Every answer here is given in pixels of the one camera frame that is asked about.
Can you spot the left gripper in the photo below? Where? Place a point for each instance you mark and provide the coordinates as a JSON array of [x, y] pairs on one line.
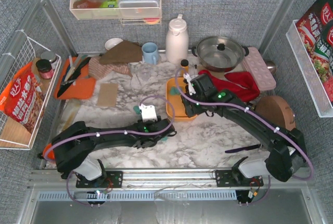
[[165, 128]]

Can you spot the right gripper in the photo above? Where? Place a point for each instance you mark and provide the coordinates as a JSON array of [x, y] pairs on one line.
[[188, 103]]

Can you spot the orange storage basket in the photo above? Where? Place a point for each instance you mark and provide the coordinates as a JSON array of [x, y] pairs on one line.
[[176, 101]]

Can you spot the red cloth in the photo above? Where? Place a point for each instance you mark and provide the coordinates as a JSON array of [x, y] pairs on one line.
[[240, 83]]

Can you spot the tan felt coaster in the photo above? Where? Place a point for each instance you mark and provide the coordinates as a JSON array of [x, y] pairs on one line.
[[107, 96]]

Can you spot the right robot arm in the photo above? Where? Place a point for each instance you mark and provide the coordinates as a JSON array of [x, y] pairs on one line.
[[287, 152]]

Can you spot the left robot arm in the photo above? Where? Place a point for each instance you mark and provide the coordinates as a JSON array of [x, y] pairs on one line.
[[71, 148]]

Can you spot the white mesh basket right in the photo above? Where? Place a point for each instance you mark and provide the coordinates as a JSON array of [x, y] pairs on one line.
[[317, 92]]

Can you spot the small orange bottle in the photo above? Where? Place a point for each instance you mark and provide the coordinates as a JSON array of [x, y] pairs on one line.
[[184, 66]]

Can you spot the steel pot with lid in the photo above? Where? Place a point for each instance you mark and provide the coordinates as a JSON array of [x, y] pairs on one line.
[[219, 54]]

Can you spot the pink egg tray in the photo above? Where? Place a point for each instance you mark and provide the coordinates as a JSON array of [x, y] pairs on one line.
[[255, 65]]

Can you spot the white thermos jug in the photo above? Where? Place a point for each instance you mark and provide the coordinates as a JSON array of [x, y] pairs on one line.
[[177, 40]]

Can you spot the purple spatula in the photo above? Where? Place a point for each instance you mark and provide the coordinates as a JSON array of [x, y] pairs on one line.
[[248, 148]]

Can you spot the round wooden board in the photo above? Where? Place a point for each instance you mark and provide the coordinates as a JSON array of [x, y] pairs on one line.
[[276, 110]]

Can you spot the light blue mug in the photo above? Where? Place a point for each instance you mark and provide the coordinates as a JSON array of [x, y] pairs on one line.
[[150, 53]]

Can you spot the orange cutting board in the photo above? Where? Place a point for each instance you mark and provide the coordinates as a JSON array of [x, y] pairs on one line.
[[83, 87]]

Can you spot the striped pink cloth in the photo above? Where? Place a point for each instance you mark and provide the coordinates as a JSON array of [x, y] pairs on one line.
[[98, 71]]

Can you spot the brown cloth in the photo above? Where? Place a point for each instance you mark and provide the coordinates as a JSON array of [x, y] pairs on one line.
[[124, 52]]

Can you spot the black kitchen knife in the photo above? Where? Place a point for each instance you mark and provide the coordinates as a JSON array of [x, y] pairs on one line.
[[64, 85]]

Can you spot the orange cup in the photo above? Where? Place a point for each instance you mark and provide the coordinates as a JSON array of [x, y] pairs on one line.
[[49, 156]]

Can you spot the white bowl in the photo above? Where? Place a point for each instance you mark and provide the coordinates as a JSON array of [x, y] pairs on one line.
[[111, 43]]

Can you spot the clear plastic containers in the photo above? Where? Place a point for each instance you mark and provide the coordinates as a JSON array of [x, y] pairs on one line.
[[135, 9]]

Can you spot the red lidded jar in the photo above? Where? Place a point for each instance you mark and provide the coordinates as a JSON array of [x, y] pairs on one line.
[[45, 69]]

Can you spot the silver lidded jar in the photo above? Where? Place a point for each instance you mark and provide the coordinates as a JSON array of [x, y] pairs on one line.
[[50, 56]]

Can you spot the orange snack bag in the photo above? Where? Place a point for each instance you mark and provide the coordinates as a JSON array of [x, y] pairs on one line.
[[22, 99]]

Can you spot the red seasoning packets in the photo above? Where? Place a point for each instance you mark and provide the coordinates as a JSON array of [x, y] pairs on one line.
[[315, 30]]

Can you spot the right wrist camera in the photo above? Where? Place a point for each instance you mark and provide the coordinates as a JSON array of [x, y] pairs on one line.
[[191, 89]]

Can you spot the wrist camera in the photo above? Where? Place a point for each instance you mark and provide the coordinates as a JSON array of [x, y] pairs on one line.
[[191, 89], [148, 113]]

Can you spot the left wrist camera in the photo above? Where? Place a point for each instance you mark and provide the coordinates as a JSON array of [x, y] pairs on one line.
[[148, 113]]

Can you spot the white wire basket left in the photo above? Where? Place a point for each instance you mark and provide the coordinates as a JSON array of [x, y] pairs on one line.
[[13, 135]]

